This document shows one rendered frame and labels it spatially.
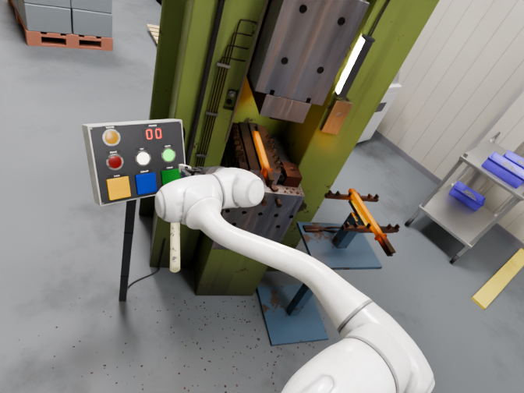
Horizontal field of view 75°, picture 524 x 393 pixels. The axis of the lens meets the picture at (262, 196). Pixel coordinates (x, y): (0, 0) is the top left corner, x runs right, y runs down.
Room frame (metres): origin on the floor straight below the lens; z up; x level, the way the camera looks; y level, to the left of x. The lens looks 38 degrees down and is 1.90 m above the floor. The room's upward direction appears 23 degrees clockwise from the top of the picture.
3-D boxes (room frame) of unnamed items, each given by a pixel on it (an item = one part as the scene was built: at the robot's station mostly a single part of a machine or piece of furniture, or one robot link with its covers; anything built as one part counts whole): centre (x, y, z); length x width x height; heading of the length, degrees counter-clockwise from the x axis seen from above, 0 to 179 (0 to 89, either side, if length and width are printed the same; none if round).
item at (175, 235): (1.09, 0.32, 0.62); 0.44 x 0.05 x 0.05; 25
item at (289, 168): (1.45, -0.09, 0.95); 0.12 x 0.09 x 0.07; 25
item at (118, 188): (0.85, 0.49, 1.01); 0.07 x 0.05 x 0.07; 140
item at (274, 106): (1.51, 0.14, 1.32); 0.42 x 0.20 x 0.10; 25
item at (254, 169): (1.51, 0.14, 0.96); 0.42 x 0.20 x 0.09; 25
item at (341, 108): (1.58, -0.18, 1.27); 0.09 x 0.02 x 0.17; 115
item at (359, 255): (1.37, -0.48, 0.71); 0.40 x 0.30 x 0.02; 119
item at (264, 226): (1.55, 0.09, 0.69); 0.56 x 0.38 x 0.45; 25
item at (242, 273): (1.55, 0.09, 0.23); 0.56 x 0.38 x 0.47; 25
